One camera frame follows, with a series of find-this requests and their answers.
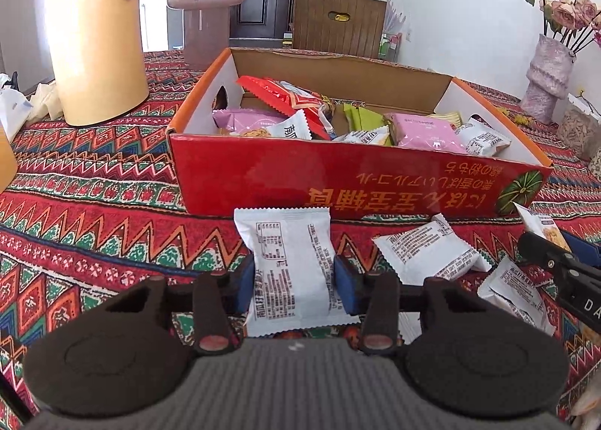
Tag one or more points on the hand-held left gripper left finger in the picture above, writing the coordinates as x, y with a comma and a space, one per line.
245, 284

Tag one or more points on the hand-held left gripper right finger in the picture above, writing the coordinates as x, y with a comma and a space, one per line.
345, 285

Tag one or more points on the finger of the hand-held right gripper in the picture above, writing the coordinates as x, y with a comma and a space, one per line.
584, 249
558, 275

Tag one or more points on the white nutrition label packet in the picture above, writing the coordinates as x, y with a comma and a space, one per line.
286, 270
514, 294
427, 249

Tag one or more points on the white cracker print packet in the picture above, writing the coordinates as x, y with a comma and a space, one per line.
542, 226

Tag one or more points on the red cardboard box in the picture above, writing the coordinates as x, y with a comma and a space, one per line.
281, 176

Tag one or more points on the green snack packet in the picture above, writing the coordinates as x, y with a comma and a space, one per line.
378, 120
351, 118

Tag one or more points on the person's right hand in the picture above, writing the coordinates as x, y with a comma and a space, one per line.
589, 409

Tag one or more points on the clear plastic food container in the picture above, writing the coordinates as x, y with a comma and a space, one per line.
580, 129

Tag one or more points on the white black print packet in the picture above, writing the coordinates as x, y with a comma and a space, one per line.
483, 139

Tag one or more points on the white grey print packet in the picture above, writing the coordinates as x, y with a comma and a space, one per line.
364, 136

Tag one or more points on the fallen yellow flowers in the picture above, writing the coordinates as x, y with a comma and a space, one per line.
509, 116

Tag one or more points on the red patterned tablecloth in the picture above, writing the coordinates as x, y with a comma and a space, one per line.
94, 223

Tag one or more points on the white navy print packet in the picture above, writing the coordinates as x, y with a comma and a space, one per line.
291, 127

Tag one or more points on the pink snack packet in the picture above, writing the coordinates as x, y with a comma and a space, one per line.
422, 134
244, 120

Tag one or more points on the pink textured vase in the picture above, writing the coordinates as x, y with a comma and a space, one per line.
547, 78

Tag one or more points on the yellow orange snack packet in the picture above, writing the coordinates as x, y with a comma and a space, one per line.
446, 119

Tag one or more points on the red silver snack packet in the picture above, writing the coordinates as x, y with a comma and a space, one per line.
281, 94

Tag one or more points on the small storage rack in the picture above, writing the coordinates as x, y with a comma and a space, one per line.
390, 45

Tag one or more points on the wooden chair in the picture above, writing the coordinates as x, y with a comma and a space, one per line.
338, 31

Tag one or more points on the yellow mug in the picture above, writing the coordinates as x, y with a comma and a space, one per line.
5, 162

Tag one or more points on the crumpled beige paper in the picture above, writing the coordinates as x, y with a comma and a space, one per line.
47, 101

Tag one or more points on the yellow thermos jug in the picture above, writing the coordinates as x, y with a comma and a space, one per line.
94, 35

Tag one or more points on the white plastic bag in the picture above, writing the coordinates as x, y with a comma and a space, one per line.
11, 106

